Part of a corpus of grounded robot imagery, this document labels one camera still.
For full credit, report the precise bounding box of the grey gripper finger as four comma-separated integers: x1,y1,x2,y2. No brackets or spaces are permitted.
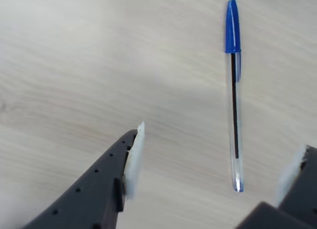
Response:
276,144,317,222
21,121,146,229

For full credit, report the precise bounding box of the blue cap ballpoint pen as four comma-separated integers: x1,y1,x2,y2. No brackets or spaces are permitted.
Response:
224,0,245,192

